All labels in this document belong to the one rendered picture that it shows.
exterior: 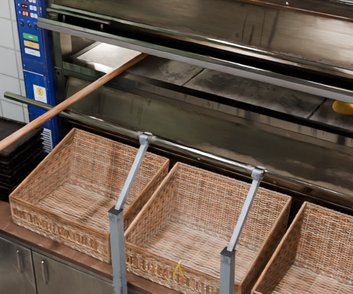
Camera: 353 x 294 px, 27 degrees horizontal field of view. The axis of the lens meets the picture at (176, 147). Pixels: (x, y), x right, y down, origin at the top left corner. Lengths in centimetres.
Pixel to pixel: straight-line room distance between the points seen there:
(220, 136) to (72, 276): 88
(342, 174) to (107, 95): 114
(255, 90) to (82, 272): 107
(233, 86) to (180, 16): 41
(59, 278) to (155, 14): 123
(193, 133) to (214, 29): 51
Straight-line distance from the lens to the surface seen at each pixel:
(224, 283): 265
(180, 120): 318
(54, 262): 327
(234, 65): 274
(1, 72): 376
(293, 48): 276
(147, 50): 292
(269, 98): 308
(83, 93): 308
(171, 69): 331
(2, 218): 346
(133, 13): 308
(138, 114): 329
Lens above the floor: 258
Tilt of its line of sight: 31 degrees down
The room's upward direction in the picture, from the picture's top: 1 degrees counter-clockwise
